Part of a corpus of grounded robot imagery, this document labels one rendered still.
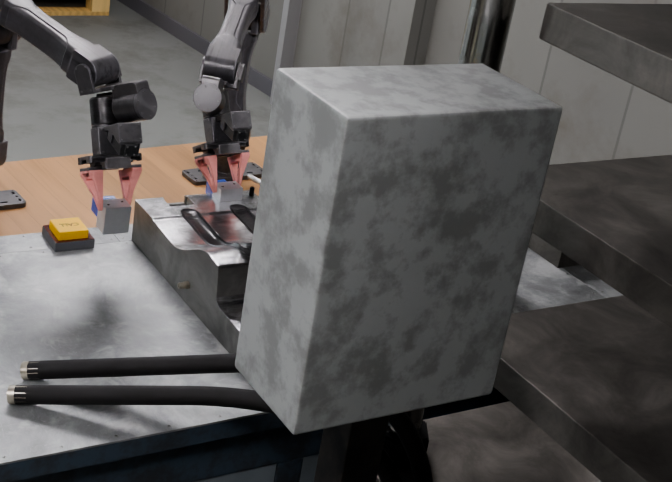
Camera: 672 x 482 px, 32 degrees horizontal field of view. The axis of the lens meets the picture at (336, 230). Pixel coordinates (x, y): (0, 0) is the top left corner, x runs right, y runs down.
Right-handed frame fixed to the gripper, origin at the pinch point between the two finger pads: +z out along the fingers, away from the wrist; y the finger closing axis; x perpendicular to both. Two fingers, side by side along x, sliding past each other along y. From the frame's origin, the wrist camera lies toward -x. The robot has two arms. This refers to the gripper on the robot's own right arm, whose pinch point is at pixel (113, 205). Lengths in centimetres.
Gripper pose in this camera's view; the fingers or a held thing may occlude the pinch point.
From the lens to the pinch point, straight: 221.8
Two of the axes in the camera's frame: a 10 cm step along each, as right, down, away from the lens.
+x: -5.3, 0.2, 8.5
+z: 0.8, 10.0, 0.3
